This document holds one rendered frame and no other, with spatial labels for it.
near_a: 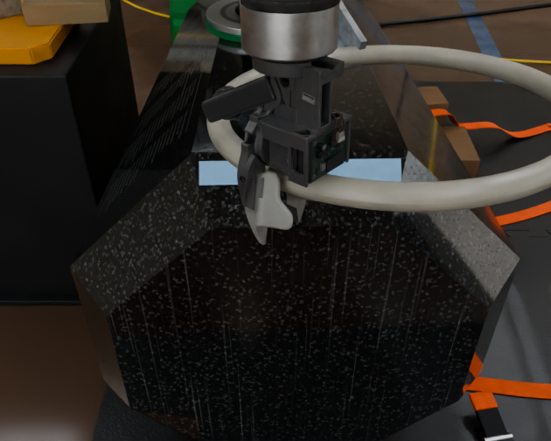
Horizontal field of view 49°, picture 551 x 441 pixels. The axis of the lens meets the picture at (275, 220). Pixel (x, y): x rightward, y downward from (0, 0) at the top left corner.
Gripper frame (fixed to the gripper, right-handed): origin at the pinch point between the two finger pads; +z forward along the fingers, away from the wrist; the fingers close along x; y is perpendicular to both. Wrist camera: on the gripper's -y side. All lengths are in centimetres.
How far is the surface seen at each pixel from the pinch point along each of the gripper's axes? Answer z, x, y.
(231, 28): -2, 47, -53
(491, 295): 33, 44, 12
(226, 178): 8.6, 13.6, -22.3
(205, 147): 5.2, 14.4, -27.6
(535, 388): 87, 82, 17
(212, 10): -3, 51, -63
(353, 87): 3, 46, -22
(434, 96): 62, 185, -74
